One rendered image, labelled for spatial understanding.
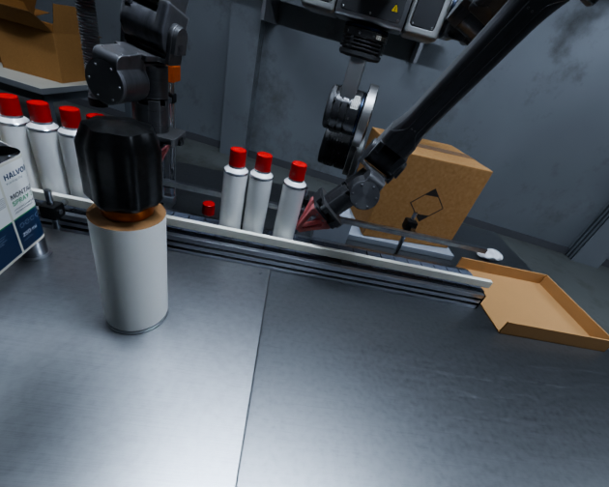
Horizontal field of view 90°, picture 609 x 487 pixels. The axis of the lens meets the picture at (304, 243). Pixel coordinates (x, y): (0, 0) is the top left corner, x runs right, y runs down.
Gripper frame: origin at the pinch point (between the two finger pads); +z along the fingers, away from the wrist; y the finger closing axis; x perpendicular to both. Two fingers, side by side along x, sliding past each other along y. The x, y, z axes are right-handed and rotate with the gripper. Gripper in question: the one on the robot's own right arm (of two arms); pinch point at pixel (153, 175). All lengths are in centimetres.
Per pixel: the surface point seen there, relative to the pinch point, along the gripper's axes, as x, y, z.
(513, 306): 5, 94, 18
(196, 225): 1.4, 8.3, 10.5
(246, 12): 295, -38, -35
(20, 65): 137, -130, 21
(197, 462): -41.4, 21.7, 13.1
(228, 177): 3.6, 13.7, -1.6
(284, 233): 3.5, 27.7, 8.9
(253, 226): 4.0, 20.4, 9.2
